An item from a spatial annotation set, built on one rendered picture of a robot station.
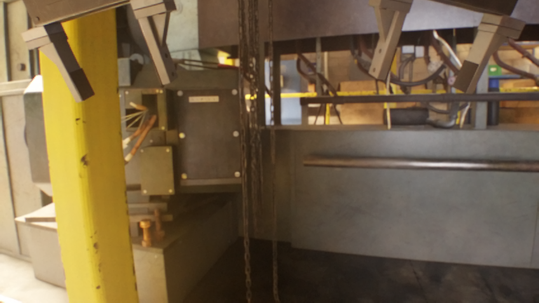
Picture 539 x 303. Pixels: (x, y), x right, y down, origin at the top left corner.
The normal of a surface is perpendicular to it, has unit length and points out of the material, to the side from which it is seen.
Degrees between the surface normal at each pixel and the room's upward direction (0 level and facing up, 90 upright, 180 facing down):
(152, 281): 90
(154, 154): 90
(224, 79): 45
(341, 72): 90
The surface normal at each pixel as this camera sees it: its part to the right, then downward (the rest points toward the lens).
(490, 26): -0.99, -0.10
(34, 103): 0.07, 0.09
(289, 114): -0.27, 0.10
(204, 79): 0.03, -0.64
